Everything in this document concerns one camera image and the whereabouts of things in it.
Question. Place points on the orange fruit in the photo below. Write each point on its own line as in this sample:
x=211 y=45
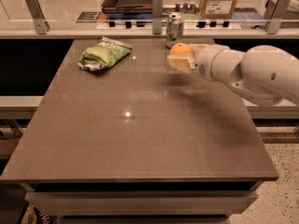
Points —
x=180 y=48

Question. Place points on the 7up soda can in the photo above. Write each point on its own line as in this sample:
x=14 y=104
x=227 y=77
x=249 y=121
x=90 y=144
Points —
x=174 y=29

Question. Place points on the metal railing post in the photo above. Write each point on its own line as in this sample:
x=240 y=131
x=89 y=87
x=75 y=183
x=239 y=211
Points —
x=40 y=23
x=157 y=16
x=274 y=12

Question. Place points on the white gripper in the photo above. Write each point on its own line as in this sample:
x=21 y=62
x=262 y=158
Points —
x=205 y=61

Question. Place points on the cardboard box with label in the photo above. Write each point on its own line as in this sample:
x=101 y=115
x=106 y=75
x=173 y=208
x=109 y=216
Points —
x=217 y=9

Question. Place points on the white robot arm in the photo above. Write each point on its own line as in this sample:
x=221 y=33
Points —
x=264 y=75

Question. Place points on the right metal railing post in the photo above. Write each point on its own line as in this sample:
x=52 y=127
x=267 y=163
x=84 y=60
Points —
x=274 y=12

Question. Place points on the middle metal railing post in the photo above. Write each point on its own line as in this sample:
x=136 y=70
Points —
x=157 y=16

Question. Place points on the green chip bag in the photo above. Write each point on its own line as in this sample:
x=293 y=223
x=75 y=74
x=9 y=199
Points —
x=104 y=55

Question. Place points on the left metal railing post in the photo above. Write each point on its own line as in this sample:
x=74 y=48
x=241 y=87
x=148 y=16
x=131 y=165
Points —
x=40 y=23

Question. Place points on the snack bag under table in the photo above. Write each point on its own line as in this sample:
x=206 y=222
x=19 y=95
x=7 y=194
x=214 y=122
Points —
x=33 y=216

